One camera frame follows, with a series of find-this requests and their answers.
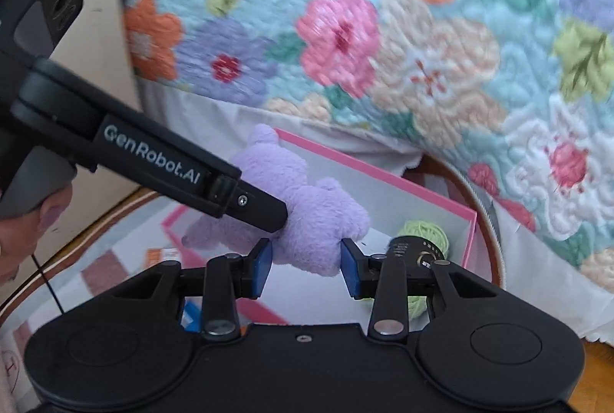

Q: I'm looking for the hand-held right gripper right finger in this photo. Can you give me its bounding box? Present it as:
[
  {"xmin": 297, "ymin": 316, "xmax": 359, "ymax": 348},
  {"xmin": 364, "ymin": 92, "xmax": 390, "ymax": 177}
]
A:
[{"xmin": 340, "ymin": 238, "xmax": 485, "ymax": 339}]

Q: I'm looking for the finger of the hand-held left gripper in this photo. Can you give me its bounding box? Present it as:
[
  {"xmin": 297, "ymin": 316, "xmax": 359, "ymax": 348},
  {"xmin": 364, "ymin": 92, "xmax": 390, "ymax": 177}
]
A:
[{"xmin": 207, "ymin": 177, "xmax": 289, "ymax": 234}]

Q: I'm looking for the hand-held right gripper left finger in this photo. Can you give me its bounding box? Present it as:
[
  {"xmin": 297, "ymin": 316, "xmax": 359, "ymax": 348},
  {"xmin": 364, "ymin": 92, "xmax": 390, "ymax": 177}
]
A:
[{"xmin": 110, "ymin": 238, "xmax": 274, "ymax": 342}]

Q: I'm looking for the purple plush toy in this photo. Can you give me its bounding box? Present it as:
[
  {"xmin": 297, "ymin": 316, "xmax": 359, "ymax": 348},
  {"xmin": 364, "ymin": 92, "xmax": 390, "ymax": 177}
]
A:
[{"xmin": 185, "ymin": 123, "xmax": 371, "ymax": 278}]

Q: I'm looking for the pink cardboard box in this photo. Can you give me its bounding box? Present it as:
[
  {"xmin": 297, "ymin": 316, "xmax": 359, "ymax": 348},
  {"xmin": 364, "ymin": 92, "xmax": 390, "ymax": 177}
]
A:
[{"xmin": 162, "ymin": 128, "xmax": 479, "ymax": 327}]

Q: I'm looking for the blue packet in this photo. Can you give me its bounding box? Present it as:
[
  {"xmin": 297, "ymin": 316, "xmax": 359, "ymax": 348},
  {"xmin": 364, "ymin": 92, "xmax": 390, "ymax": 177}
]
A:
[{"xmin": 180, "ymin": 298, "xmax": 203, "ymax": 334}]

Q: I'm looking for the clear box with orange label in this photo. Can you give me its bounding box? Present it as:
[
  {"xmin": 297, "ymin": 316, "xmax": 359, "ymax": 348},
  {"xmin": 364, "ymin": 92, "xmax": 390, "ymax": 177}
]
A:
[{"xmin": 145, "ymin": 247, "xmax": 182, "ymax": 264}]

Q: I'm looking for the person's left hand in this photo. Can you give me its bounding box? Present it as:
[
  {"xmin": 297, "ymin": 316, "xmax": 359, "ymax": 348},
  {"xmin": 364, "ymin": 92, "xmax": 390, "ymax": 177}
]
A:
[{"xmin": 0, "ymin": 182, "xmax": 74, "ymax": 285}]

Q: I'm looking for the green yarn ball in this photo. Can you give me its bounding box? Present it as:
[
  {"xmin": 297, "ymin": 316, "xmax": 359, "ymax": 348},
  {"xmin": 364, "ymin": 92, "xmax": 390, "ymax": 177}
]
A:
[{"xmin": 367, "ymin": 220, "xmax": 452, "ymax": 323}]

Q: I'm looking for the beige cardboard box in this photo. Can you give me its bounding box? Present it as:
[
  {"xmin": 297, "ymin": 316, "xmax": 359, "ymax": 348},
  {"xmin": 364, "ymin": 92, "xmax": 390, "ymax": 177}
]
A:
[{"xmin": 48, "ymin": 0, "xmax": 145, "ymax": 215}]

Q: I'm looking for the checkered round rug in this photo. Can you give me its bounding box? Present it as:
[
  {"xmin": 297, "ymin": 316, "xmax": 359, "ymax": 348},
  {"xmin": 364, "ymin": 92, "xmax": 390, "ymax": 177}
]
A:
[{"xmin": 0, "ymin": 154, "xmax": 509, "ymax": 413}]

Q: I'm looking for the floral quilt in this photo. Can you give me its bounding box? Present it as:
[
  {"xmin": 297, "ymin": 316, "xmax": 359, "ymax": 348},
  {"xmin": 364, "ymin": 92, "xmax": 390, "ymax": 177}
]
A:
[{"xmin": 124, "ymin": 0, "xmax": 614, "ymax": 291}]

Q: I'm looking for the black cable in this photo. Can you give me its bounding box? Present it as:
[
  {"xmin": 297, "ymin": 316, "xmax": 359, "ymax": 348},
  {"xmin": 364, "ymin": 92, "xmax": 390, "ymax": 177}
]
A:
[{"xmin": 31, "ymin": 254, "xmax": 66, "ymax": 314}]

